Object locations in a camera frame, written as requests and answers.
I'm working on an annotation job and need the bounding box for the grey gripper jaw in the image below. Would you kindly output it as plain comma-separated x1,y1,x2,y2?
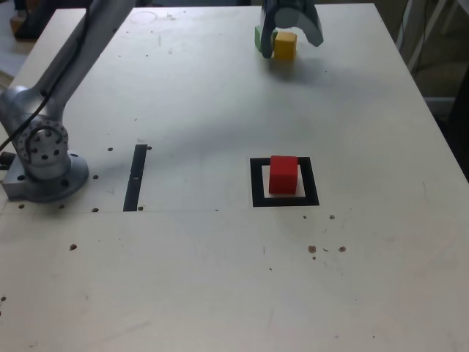
274,0,325,48
260,0,281,59

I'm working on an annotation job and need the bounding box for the yellow cube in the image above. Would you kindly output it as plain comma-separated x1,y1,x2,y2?
273,31,297,60

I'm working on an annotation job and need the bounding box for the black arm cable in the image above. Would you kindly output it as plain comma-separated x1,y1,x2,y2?
0,0,92,151

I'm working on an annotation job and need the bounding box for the green cube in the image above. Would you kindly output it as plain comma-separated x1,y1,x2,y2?
254,25,278,52

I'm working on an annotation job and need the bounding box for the black tape square outline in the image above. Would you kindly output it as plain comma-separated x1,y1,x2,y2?
249,156,320,208

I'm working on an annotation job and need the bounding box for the black tape strip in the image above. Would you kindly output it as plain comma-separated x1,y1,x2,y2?
122,144,148,213

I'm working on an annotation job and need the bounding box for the red cube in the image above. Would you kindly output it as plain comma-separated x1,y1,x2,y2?
268,155,298,194

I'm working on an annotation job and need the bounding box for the white metal frame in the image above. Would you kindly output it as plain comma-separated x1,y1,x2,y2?
395,0,469,74

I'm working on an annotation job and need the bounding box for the orange-brown box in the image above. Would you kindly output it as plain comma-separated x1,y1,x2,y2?
10,14,29,37

